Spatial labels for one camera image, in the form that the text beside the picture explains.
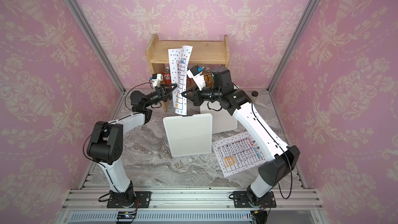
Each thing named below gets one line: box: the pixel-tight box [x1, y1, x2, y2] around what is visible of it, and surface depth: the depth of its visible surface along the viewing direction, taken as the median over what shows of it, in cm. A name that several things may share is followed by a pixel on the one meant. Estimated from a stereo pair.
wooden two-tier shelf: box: [145, 34, 231, 75], surface depth 80 cm
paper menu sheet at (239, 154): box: [211, 131, 268, 178], surface depth 90 cm
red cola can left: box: [162, 66, 172, 89], surface depth 87 cm
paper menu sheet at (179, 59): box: [167, 45, 194, 116], surface depth 69 cm
